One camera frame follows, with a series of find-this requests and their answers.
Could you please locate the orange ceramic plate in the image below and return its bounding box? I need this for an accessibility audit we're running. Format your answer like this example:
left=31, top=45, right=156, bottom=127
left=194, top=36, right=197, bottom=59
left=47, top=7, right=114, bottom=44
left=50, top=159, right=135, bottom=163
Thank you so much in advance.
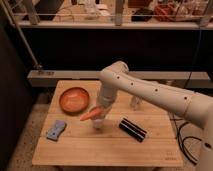
left=59, top=87, right=90, bottom=113

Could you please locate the metal shelf rail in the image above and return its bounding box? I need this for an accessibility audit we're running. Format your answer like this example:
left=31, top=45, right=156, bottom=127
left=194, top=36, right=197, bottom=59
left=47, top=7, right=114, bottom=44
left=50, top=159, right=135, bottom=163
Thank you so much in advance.
left=18, top=21, right=213, bottom=30

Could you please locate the black cable on floor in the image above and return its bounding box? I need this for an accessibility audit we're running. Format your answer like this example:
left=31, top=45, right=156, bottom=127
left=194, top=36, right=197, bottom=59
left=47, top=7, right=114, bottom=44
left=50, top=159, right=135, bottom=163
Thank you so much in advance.
left=169, top=113, right=204, bottom=166

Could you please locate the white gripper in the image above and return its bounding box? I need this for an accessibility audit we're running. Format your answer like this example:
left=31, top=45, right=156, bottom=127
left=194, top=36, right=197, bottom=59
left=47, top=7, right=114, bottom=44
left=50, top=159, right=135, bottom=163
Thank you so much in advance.
left=96, top=96, right=114, bottom=118

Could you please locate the black rectangular box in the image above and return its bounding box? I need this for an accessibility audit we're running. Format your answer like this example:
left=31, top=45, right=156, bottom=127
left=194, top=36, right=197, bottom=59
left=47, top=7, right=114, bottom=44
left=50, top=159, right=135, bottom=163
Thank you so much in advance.
left=119, top=118, right=147, bottom=142

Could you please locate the clear glass cup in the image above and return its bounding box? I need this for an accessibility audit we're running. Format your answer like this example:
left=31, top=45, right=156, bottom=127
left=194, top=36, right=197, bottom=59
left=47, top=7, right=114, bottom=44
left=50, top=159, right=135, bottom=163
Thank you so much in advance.
left=130, top=96, right=142, bottom=111

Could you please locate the blue sponge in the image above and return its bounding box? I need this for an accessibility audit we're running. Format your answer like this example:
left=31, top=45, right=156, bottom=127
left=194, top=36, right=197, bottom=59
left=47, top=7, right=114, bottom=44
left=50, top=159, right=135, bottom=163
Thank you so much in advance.
left=46, top=120, right=66, bottom=141

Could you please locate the orange pepper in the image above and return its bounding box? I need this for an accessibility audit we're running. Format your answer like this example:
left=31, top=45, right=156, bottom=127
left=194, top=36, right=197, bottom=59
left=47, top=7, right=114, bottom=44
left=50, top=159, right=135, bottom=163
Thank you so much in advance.
left=80, top=107, right=102, bottom=121

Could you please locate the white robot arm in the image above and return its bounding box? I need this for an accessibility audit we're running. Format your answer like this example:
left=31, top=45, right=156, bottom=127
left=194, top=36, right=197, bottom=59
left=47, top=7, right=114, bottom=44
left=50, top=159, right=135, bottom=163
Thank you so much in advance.
left=97, top=61, right=213, bottom=171

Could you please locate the diagonal metal pole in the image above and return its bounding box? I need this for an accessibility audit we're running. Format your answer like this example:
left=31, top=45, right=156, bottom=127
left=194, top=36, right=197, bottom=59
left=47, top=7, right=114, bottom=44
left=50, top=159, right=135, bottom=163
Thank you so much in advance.
left=1, top=0, right=43, bottom=71

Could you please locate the wooden table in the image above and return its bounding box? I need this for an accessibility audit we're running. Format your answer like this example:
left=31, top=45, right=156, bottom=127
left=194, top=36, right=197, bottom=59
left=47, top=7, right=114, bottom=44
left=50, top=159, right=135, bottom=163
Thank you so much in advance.
left=32, top=80, right=183, bottom=167

